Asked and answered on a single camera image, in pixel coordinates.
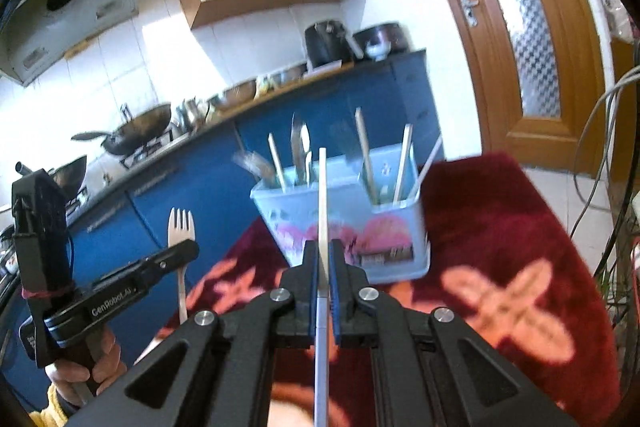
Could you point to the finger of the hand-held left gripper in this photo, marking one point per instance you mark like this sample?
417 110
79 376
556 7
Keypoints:
135 268
170 263

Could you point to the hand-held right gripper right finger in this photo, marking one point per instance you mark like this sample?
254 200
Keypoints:
336 287

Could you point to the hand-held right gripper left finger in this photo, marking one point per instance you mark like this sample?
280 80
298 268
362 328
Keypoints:
313 287

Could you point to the beige plastic fork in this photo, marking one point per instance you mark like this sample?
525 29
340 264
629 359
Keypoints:
181 227

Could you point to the light blue utensil box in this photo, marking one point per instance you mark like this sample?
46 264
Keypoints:
300 212

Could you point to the beige chopstick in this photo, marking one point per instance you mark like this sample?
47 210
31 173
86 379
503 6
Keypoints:
277 162
323 207

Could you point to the steel table knife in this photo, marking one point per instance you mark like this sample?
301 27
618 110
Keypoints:
296 142

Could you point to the person's left forearm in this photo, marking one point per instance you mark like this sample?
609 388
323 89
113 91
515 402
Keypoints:
50 417

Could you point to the person's left hand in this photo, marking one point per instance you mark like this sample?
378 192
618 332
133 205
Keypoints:
107 357

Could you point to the small dark wok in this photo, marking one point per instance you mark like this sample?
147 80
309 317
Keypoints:
72 174

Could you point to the blue kitchen base cabinets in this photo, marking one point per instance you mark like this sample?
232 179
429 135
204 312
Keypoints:
200 177

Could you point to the gas stove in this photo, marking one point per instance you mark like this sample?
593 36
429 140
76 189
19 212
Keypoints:
150 152

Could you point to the large dark wok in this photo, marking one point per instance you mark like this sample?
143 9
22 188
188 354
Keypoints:
140 127

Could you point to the steel pitcher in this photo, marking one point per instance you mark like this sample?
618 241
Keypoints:
192 112

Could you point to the red flower printed blanket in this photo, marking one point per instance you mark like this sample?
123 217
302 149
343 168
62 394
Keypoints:
500 217

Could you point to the grey range hood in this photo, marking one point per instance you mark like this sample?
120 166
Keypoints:
75 22

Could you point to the steel basin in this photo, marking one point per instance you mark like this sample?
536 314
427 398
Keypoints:
287 74

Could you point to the black air fryer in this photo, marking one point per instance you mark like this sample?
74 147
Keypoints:
325 44

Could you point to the wooden door with glass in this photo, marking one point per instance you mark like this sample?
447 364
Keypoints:
530 137

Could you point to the black cooking pot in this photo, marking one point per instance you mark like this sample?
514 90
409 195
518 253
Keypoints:
385 34

